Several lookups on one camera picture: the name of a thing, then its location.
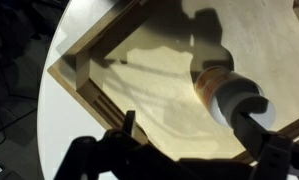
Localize light wooden slotted tray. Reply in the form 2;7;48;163
47;0;299;165

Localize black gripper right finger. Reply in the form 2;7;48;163
231;111;278;161

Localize white round bottle lid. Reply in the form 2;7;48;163
210;94;277;132

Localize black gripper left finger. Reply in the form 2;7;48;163
122;109;137;138

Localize white bottle with orange label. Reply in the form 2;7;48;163
193;64;266;116

